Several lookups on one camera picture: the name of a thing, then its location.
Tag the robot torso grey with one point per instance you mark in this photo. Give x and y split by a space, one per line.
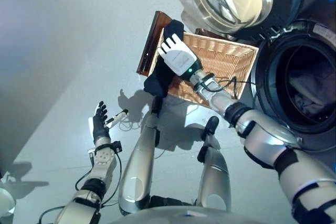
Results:
194 216

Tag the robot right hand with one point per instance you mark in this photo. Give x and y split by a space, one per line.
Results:
181 58

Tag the wicker laundry basket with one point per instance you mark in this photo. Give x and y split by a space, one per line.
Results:
225 58

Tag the robot right leg silver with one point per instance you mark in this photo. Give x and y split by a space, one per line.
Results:
215 176

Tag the long black garment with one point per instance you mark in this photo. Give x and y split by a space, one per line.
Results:
160 79

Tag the robot left arm silver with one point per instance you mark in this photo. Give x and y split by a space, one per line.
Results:
102 166

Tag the robot right arm silver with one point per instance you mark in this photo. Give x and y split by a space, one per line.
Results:
262 140

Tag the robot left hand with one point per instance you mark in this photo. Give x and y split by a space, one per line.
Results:
99 127

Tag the robot left leg silver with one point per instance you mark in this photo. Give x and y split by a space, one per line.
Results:
139 166

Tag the grey washing machine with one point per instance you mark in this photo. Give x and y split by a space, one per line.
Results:
267 82

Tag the amber acrylic stand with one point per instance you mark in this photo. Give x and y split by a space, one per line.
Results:
155 35

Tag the robot leg silver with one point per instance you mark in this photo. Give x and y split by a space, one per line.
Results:
139 166
215 176

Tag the robot left foot black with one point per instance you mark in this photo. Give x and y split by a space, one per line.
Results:
156 104

